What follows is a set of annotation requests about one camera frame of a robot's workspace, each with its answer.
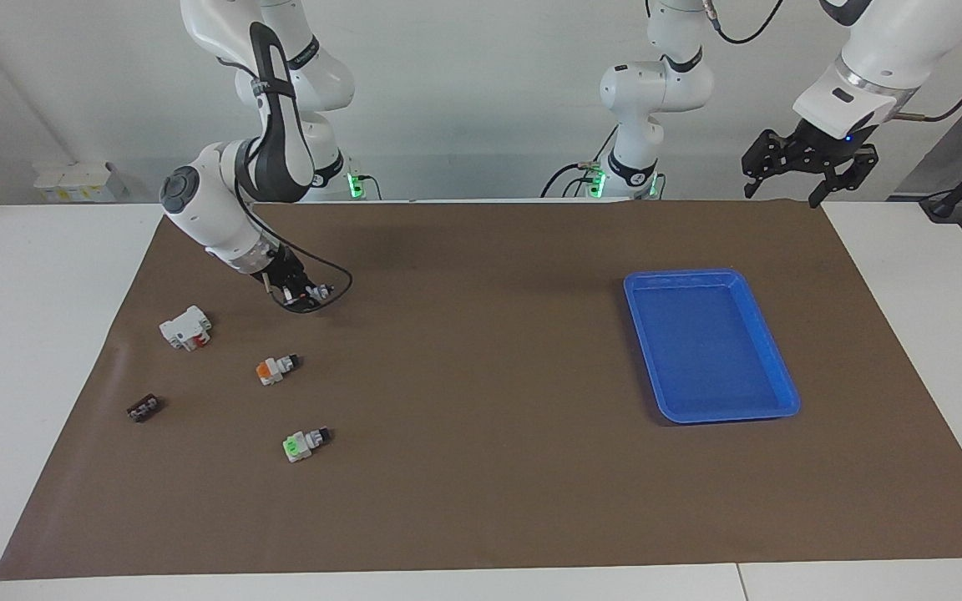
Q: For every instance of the white circuit breaker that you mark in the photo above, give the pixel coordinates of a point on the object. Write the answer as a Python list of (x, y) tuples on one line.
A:
[(180, 328)]

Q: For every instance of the selector switch orange green block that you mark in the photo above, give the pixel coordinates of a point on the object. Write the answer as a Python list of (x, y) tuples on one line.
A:
[(322, 291)]

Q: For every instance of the brown table mat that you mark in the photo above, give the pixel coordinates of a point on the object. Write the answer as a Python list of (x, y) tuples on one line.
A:
[(489, 459)]

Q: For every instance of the small dark terminal block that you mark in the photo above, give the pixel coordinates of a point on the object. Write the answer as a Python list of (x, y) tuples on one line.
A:
[(144, 408)]

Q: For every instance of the white background boxes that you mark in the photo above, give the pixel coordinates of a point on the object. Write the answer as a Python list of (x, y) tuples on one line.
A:
[(72, 179)]

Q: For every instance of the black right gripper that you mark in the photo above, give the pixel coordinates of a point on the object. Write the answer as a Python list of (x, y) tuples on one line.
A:
[(285, 267)]

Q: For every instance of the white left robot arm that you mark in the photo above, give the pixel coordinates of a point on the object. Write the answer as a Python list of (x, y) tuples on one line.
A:
[(656, 92)]

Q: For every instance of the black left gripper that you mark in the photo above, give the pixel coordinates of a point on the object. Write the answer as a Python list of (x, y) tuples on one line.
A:
[(823, 146)]

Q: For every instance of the blue plastic tray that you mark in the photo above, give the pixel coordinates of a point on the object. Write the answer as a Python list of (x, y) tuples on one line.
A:
[(711, 346)]

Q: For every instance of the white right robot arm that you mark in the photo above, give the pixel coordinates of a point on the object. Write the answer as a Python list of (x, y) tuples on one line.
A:
[(205, 200)]

